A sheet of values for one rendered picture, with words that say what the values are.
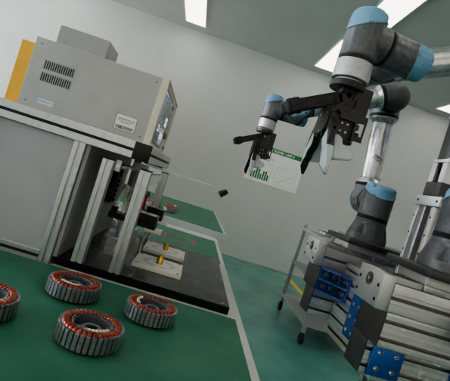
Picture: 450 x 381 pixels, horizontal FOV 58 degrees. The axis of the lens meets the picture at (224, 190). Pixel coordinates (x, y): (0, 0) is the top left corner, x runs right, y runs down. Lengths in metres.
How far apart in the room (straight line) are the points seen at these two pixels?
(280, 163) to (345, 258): 5.22
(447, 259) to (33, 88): 1.21
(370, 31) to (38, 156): 0.83
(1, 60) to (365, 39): 6.88
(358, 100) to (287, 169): 5.90
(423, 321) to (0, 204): 1.10
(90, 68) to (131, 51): 5.71
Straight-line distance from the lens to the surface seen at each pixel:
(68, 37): 5.47
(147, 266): 1.23
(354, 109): 0.87
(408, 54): 0.94
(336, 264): 1.58
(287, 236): 6.82
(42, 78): 1.29
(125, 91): 1.23
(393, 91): 1.70
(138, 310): 0.88
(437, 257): 1.19
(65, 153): 1.11
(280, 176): 6.73
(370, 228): 1.61
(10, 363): 0.68
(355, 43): 0.89
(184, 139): 6.62
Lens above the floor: 1.08
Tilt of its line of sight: 1 degrees down
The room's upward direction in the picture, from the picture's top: 18 degrees clockwise
